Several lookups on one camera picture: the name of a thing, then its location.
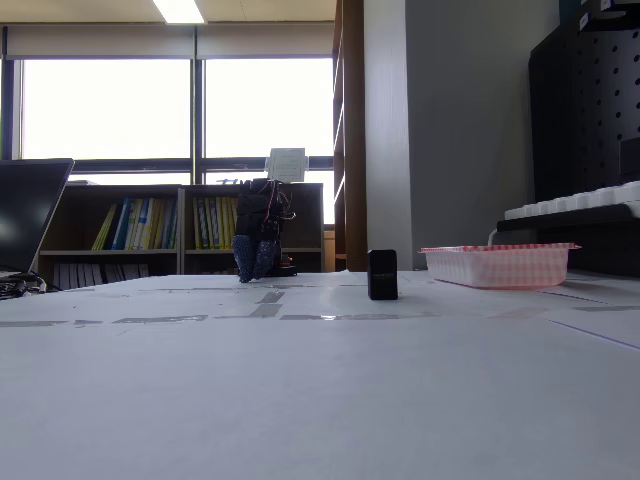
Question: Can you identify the dark laptop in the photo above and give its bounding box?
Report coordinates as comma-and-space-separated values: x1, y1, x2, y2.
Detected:
0, 158, 76, 282

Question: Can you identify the black cable bundle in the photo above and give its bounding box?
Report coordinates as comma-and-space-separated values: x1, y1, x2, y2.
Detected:
0, 272, 49, 301

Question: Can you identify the low wooden bookshelf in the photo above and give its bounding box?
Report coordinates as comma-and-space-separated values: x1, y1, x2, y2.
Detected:
37, 182, 325, 292

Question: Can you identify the leaning yellow book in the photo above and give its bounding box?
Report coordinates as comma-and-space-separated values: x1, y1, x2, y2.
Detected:
91, 202, 119, 252

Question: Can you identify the ceiling light panel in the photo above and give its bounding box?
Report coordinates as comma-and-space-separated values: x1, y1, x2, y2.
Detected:
151, 0, 207, 25

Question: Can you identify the blue book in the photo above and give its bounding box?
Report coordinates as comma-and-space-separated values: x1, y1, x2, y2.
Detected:
111, 197, 132, 252

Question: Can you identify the small black box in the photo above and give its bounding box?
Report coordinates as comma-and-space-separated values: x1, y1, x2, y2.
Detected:
367, 248, 400, 301

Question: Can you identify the narrow beige roller blind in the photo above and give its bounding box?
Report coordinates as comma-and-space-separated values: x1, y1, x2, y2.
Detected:
194, 23, 335, 59

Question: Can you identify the white power strip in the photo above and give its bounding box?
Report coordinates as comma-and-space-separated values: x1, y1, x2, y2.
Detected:
503, 180, 640, 222

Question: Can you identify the pink checkered tray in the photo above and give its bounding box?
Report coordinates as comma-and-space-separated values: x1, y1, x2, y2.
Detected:
417, 242, 584, 291

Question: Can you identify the white paper sign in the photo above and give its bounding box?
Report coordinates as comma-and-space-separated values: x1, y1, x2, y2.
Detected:
265, 147, 310, 184

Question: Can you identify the black shelf board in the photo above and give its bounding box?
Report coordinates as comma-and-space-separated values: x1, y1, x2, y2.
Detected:
496, 202, 640, 279

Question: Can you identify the wide beige roller blind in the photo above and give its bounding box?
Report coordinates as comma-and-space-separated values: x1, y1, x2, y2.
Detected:
3, 24, 196, 61

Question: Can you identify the black pegboard panel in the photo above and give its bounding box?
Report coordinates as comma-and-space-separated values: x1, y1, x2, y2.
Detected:
528, 19, 640, 204

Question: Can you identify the dark storage box with labels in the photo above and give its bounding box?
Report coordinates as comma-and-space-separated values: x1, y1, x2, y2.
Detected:
557, 0, 640, 32

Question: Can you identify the long grey tape strip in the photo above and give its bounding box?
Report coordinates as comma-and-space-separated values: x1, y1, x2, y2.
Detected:
112, 314, 210, 325

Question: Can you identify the dark grey box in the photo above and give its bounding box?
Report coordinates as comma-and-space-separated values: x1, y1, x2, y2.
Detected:
618, 137, 640, 184

